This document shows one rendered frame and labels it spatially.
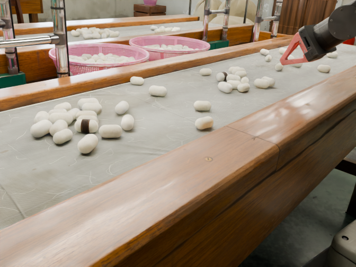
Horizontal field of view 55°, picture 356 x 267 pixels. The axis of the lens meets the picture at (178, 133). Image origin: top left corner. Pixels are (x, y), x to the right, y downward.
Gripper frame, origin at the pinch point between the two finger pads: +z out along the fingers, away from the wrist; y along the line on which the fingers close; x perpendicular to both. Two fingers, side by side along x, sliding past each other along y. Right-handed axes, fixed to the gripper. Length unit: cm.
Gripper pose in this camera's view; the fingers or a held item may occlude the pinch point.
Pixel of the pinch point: (284, 60)
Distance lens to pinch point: 81.9
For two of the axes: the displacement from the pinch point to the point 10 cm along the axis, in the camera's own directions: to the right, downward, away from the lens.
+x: 4.3, 9.0, -0.7
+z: -6.0, 3.4, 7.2
